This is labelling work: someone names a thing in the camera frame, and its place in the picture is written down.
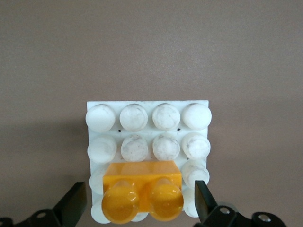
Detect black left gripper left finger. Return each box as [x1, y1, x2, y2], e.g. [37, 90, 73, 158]
[0, 181, 88, 227]

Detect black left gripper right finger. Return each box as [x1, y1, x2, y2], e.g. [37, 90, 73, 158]
[194, 180, 288, 227]

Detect yellow two-stud block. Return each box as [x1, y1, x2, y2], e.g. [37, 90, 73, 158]
[101, 160, 185, 225]

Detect white studded base plate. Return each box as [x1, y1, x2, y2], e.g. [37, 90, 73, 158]
[84, 100, 212, 224]

